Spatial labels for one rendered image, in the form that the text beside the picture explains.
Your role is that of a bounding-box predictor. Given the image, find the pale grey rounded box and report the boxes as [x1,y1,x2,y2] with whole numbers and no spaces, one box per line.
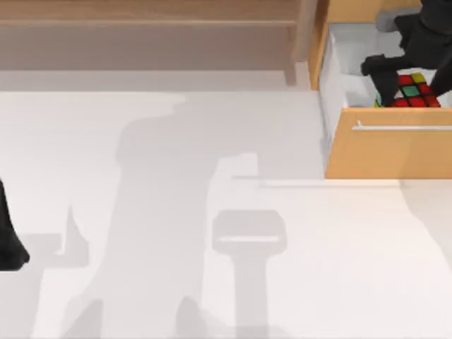
[375,8,408,34]

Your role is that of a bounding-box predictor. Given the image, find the long metal drawer handle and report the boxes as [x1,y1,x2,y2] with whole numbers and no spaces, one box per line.
[351,120,452,133]

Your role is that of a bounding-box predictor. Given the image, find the wooden cupboard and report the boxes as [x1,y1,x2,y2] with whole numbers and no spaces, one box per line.
[306,0,423,91]

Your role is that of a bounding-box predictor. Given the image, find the pale wooden drawer front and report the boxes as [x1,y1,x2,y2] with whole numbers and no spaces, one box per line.
[323,107,452,180]

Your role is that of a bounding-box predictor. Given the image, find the wooden open shelves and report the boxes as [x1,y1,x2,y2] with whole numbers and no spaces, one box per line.
[0,0,321,86]

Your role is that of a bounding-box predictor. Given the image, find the multicoloured puzzle cube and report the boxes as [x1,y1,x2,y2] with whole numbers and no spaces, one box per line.
[374,72,443,109]

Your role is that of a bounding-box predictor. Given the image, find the grey pierced drawer inside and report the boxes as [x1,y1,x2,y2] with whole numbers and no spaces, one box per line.
[319,22,452,177]

